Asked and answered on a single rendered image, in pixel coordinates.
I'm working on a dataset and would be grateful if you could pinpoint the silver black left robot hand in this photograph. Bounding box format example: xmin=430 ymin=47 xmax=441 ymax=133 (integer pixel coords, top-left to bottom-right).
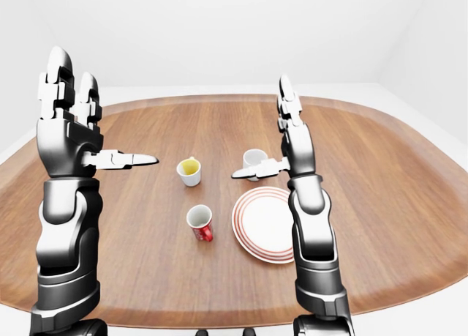
xmin=36 ymin=45 xmax=160 ymax=180

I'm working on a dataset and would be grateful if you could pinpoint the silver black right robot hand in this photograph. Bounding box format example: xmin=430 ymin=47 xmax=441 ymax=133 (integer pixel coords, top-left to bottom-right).
xmin=231 ymin=74 xmax=317 ymax=181

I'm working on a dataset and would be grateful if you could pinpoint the plain white mug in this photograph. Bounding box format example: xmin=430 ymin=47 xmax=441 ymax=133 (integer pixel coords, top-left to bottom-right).
xmin=241 ymin=149 xmax=269 ymax=182

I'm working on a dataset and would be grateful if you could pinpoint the white plate with red rings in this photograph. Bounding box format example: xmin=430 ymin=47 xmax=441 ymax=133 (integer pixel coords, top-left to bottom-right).
xmin=231 ymin=187 xmax=297 ymax=265

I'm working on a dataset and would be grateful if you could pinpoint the white mug with yellow inside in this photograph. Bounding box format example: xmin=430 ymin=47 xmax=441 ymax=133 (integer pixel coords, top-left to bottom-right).
xmin=175 ymin=156 xmax=203 ymax=187

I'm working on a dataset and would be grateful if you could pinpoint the red mug with white inside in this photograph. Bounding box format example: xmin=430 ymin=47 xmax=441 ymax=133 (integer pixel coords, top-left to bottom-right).
xmin=186 ymin=204 xmax=214 ymax=243

